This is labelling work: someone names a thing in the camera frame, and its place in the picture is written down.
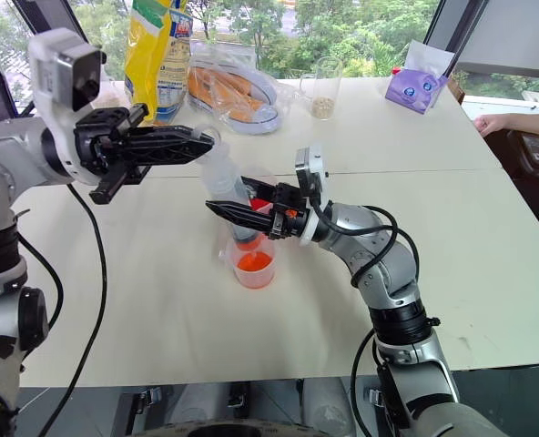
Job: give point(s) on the person dark clothed body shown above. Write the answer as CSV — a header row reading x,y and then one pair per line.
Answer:
x,y
533,182

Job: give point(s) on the clear cup with red liquid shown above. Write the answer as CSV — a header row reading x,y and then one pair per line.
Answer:
x,y
253,268

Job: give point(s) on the grey window pillar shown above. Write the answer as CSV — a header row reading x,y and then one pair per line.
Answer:
x,y
492,32

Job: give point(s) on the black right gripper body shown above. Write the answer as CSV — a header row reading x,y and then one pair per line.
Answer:
x,y
287,205

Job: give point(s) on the person bare forearm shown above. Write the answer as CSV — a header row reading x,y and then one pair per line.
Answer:
x,y
515,124

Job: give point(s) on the yellow snack bag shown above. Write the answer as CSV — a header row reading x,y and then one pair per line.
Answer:
x,y
155,54

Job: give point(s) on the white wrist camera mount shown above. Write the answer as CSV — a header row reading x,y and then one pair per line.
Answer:
x,y
315,170
53,68

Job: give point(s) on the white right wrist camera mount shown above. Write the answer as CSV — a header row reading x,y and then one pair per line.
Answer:
x,y
315,170

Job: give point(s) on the clear plastic bottle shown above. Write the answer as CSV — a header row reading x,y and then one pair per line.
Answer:
x,y
226,175

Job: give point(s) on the purple tissue pack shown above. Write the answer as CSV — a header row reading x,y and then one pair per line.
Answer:
x,y
415,84

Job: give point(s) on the small cup with red liquid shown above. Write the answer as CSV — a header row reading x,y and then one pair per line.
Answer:
x,y
260,206

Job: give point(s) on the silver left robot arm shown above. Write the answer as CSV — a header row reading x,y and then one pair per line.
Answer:
x,y
5,150

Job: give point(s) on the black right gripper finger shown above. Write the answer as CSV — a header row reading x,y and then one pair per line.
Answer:
x,y
262,189
242,216

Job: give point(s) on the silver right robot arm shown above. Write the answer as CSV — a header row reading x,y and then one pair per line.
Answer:
x,y
388,268

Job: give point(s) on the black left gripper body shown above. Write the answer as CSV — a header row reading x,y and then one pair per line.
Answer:
x,y
98,125

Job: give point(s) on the tall clear jar with beans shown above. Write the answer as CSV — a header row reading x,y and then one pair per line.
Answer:
x,y
325,98

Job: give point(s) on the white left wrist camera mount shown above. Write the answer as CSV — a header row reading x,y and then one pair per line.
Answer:
x,y
53,68

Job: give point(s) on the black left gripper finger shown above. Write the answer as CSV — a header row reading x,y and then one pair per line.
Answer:
x,y
165,131
169,150

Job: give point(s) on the clear bag with orange food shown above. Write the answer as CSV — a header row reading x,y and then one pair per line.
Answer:
x,y
233,91

